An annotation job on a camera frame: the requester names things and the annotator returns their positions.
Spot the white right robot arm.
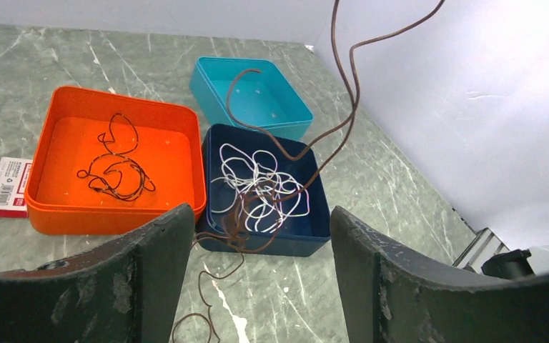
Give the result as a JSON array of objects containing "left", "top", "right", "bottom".
[{"left": 452, "top": 228, "right": 549, "bottom": 279}]

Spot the black cable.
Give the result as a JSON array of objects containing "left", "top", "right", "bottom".
[{"left": 76, "top": 112, "right": 157, "bottom": 203}]

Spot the teal plastic bin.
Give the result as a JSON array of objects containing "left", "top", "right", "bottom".
[{"left": 189, "top": 56, "right": 314, "bottom": 141}]

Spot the white cable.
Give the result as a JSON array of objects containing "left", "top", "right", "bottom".
[{"left": 209, "top": 142, "right": 312, "bottom": 235}]

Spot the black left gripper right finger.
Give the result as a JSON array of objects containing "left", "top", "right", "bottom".
[{"left": 330, "top": 207, "right": 549, "bottom": 342}]

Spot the dark blue plastic bin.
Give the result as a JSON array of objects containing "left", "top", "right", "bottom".
[{"left": 196, "top": 124, "right": 331, "bottom": 257}]

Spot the red and white small box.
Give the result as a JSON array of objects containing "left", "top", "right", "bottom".
[{"left": 0, "top": 157, "right": 32, "bottom": 219}]

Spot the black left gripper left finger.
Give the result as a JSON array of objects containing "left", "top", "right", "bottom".
[{"left": 0, "top": 204, "right": 195, "bottom": 342}]

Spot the orange plastic bin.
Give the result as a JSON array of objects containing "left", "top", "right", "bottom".
[{"left": 25, "top": 86, "right": 207, "bottom": 235}]

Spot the brown cable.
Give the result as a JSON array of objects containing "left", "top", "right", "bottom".
[{"left": 170, "top": 0, "right": 446, "bottom": 343}]

